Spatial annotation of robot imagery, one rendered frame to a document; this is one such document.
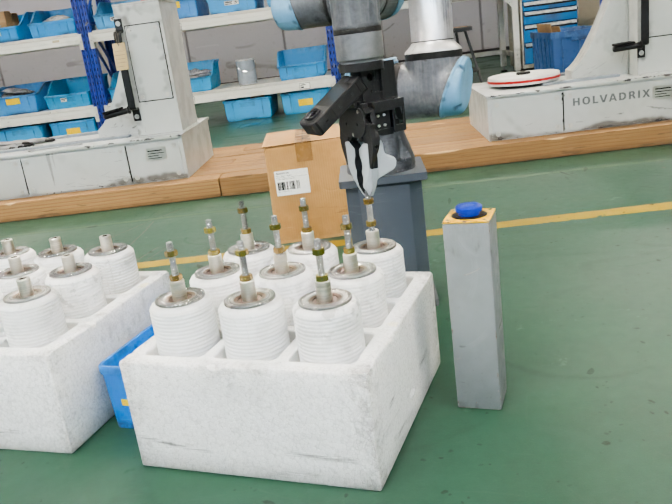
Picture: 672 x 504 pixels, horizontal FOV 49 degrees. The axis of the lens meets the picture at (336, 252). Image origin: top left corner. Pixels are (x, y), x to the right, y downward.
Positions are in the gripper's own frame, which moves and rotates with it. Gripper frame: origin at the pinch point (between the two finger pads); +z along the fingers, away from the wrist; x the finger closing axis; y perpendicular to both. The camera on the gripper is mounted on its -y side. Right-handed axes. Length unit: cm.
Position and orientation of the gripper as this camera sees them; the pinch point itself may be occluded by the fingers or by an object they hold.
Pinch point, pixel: (363, 188)
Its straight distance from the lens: 120.4
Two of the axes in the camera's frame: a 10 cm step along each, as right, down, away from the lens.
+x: -5.3, -1.9, 8.3
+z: 1.2, 9.5, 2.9
